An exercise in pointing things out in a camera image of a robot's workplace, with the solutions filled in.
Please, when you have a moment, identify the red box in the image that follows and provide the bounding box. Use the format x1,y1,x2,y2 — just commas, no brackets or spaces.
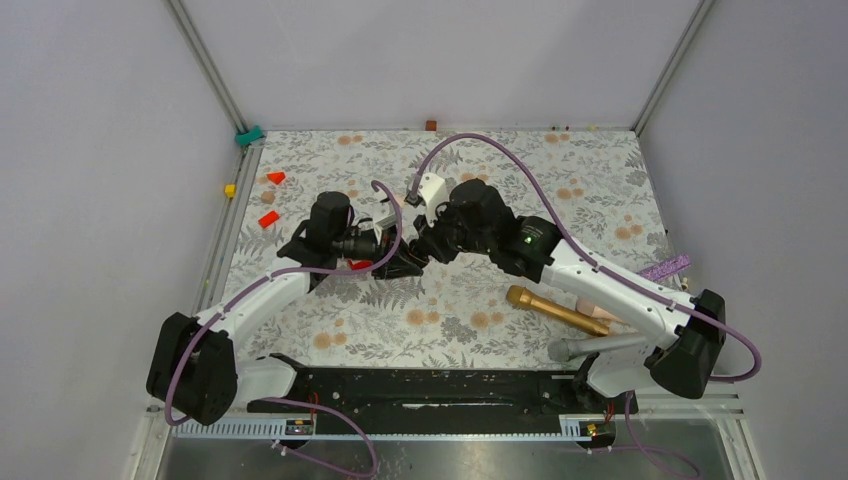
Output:
347,260,372,270

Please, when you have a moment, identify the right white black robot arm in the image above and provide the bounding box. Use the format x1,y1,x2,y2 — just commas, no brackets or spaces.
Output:
407,174,725,412

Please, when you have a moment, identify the red flat block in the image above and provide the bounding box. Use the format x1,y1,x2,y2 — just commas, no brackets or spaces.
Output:
257,211,280,229

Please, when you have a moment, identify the red triangular block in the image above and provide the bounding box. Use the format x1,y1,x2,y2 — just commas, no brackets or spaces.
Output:
266,171,286,185

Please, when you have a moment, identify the floral table mat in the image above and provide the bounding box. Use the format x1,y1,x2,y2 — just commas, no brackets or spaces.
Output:
224,131,673,369

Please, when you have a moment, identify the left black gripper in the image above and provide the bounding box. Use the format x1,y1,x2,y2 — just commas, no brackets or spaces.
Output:
333,225,424,280

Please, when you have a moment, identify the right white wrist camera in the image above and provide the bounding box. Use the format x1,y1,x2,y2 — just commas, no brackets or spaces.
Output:
405,173,449,226

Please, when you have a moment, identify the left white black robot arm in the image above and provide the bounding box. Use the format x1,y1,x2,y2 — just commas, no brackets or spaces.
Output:
146,191,427,426

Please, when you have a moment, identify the purple glitter microphone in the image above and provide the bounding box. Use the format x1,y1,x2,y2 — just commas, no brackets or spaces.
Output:
637,254,692,283

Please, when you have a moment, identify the grey microphone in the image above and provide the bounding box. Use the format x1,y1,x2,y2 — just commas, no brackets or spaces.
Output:
547,333,646,363

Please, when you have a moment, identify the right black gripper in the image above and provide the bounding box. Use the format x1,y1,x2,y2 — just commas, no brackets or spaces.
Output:
413,198,494,265

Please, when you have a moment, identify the teal block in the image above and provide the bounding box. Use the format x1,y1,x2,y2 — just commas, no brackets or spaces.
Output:
235,125,265,147

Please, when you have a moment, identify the gold microphone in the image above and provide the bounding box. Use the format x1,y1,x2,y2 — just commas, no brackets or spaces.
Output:
506,285,610,337

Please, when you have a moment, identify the pink microphone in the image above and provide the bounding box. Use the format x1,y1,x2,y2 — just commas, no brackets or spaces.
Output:
575,298,621,323

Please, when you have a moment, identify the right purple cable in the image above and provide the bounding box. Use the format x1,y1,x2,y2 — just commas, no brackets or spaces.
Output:
409,133,763,480

